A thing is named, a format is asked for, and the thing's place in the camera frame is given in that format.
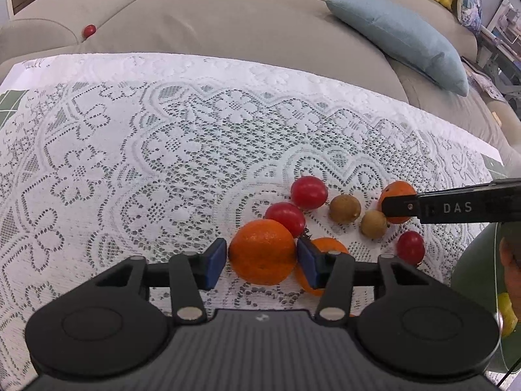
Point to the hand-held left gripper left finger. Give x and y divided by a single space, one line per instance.
215 260

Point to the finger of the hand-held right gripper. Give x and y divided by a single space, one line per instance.
403 205

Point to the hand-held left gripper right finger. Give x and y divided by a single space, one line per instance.
306 262

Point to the small orange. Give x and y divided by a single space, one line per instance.
401 189
331 245

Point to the brown longan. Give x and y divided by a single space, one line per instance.
373 225
344 208

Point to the red tomato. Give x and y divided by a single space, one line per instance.
287 216
90 31
410 247
309 192

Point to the large orange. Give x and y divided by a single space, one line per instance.
262 252

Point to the green bowl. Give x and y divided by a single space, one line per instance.
472 289

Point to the person's right hand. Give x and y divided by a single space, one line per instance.
513 264

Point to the white lace tablecloth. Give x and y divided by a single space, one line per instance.
163 150

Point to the magazines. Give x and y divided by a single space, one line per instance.
482 79

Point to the light blue pillow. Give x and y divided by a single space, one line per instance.
403 40

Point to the glass side table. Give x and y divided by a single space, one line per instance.
502 36

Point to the blue patterned pillow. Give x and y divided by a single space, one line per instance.
470 6

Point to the beige sofa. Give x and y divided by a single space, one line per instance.
224 20

